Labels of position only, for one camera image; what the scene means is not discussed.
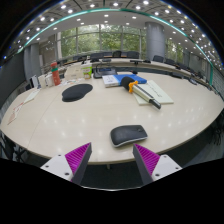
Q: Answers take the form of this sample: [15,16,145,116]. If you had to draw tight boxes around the white cardboard box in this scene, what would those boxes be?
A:
[63,63,84,81]

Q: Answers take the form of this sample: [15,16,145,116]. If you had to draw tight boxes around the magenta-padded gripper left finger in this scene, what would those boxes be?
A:
[40,142,93,186]

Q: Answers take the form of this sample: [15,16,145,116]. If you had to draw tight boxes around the printed paper cup with straw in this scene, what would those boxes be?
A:
[80,63,93,80]

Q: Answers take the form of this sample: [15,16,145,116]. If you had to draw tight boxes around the pale green booklet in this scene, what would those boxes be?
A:
[133,79,175,106]

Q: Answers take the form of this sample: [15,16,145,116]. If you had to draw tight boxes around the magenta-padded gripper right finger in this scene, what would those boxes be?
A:
[132,143,183,186]

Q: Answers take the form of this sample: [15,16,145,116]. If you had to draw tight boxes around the black computer mouse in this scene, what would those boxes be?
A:
[110,124,149,148]

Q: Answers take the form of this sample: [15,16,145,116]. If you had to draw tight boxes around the blue and white book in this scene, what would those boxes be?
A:
[101,73,148,88]

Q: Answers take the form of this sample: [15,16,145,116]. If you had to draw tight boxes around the plain white paper cup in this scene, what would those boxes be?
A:
[37,74,48,89]

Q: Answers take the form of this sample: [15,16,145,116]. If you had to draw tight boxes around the black mouse pad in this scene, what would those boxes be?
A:
[61,83,94,103]

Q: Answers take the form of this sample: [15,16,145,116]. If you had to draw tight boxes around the long curved conference desk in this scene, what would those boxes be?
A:
[63,58,214,88]

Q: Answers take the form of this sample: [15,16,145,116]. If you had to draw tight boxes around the group of round ceiling lights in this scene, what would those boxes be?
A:
[19,0,221,64]

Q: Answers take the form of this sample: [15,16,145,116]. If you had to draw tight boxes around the white leaning panel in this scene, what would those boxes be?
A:
[30,74,40,90]

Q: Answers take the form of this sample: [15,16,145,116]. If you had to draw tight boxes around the white lidded cup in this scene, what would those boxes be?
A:
[44,73,54,88]

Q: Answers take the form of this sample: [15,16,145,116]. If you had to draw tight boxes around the group of dark office chairs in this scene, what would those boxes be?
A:
[56,49,208,81]

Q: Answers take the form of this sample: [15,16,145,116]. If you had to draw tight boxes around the white leaflet with red heading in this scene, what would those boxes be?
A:
[23,89,41,104]

